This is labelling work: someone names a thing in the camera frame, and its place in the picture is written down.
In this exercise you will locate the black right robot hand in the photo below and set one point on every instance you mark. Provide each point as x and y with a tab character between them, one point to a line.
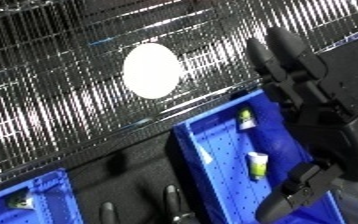
341	140

